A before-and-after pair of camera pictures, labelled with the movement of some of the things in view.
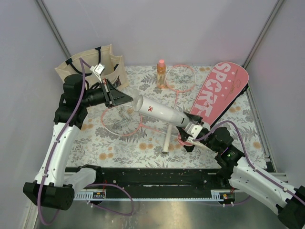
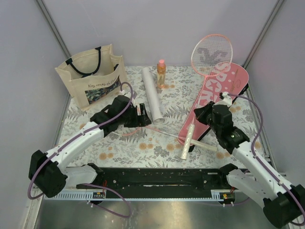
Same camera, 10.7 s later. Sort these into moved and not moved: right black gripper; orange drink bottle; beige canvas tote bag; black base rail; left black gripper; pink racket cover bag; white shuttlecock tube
Moved: left black gripper; white shuttlecock tube; right black gripper
Not moved: pink racket cover bag; black base rail; beige canvas tote bag; orange drink bottle
